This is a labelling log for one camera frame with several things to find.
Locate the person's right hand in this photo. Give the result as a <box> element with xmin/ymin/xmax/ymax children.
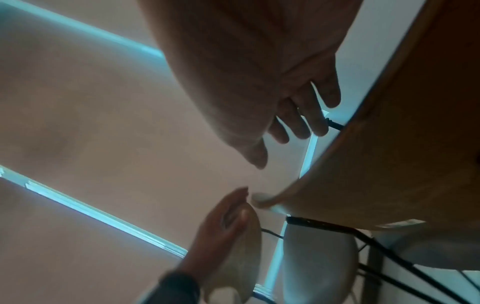
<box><xmin>136</xmin><ymin>0</ymin><xmax>363</xmax><ymax>170</ymax></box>

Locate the person's left hand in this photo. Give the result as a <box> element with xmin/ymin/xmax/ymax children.
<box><xmin>179</xmin><ymin>186</ymin><xmax>251</xmax><ymax>286</ymax></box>

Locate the beige round plate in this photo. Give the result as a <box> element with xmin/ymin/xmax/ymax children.
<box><xmin>202</xmin><ymin>202</ymin><xmax>264</xmax><ymax>302</ymax></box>

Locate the person's left forearm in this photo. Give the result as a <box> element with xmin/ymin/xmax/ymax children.
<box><xmin>136</xmin><ymin>268</ymin><xmax>201</xmax><ymax>304</ymax></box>

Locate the white chair seat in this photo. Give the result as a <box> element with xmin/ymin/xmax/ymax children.
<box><xmin>275</xmin><ymin>221</ymin><xmax>359</xmax><ymax>304</ymax></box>
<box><xmin>388</xmin><ymin>228</ymin><xmax>480</xmax><ymax>270</ymax></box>

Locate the round wooden table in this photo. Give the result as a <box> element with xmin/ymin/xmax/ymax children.
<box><xmin>250</xmin><ymin>0</ymin><xmax>480</xmax><ymax>236</ymax></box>

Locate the white sticker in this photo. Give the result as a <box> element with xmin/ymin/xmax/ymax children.
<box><xmin>376</xmin><ymin>219</ymin><xmax>428</xmax><ymax>229</ymax></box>

